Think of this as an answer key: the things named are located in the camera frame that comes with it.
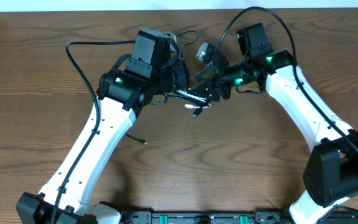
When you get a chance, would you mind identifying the white usb cable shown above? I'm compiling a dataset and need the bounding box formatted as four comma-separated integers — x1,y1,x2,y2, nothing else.
174,89,213,110

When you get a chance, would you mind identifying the black usb cable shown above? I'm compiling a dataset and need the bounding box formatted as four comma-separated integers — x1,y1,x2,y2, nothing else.
126,30,213,146

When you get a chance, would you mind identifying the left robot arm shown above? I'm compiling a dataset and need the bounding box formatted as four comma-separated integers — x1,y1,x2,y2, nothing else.
16,28,187,223

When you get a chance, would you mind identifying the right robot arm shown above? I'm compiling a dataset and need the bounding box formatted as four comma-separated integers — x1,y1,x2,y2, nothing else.
191,23,358,223

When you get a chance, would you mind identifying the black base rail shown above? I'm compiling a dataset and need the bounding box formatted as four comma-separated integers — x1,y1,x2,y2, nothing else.
119,210,358,224

